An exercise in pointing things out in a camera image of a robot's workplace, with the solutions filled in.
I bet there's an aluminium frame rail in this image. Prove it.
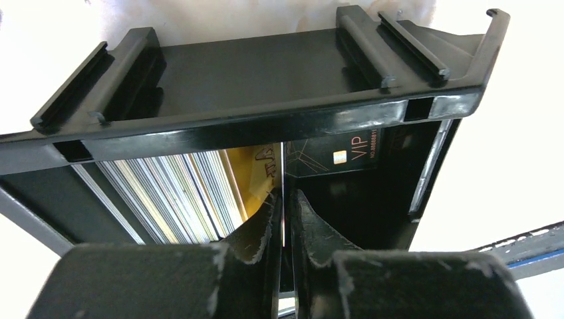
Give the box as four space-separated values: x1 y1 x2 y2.
474 221 563 280

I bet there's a stack of cards in bin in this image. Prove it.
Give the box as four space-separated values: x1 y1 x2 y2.
72 150 252 244

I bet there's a black plastic card bin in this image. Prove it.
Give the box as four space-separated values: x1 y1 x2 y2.
1 5 510 255

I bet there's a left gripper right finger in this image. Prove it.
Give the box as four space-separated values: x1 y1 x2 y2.
291 190 532 318

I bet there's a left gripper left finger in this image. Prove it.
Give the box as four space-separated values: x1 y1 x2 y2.
28 189 282 318

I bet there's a gold card in bin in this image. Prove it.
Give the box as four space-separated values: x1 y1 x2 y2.
223 143 281 221

